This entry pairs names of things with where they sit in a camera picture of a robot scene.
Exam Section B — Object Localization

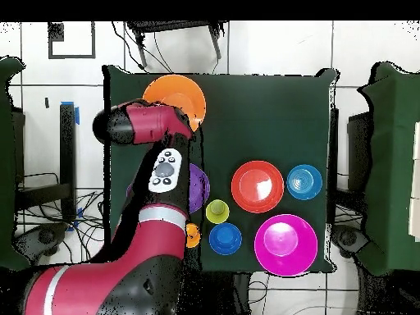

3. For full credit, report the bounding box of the large yellow-orange bowl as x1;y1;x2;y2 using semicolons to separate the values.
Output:
142;74;207;132

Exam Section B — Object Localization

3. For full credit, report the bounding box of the purple bowl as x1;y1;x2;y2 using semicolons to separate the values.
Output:
188;162;211;214

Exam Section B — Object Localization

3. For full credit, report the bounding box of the yellow cup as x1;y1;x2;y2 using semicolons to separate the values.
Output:
205;199;231;225

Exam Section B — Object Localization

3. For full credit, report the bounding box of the red bowl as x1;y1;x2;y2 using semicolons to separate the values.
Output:
231;160;285;214

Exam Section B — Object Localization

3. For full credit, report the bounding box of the orange cup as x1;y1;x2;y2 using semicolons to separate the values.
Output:
185;222;202;249

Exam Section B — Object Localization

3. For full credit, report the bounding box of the dark blue bowl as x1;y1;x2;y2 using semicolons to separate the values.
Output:
208;221;243;256

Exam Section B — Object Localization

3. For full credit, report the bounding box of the dark green tablecloth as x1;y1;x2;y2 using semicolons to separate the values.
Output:
103;64;339;275

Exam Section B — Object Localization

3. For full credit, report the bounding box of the light blue bowl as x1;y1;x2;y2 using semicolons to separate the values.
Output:
285;163;323;201

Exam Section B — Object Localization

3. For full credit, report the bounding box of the pink bowl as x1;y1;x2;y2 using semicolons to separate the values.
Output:
253;213;319;277

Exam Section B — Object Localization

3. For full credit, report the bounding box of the blue tape strip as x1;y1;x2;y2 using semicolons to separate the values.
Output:
61;101;80;126

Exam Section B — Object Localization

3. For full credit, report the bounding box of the green cloth covered side table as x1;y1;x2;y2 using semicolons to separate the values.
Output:
357;62;420;276
0;57;31;272

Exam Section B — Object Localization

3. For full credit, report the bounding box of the bundle of floor cables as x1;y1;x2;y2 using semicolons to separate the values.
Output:
16;171;107;262

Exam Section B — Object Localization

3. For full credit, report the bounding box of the black frame table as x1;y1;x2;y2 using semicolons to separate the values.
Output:
14;103;78;224

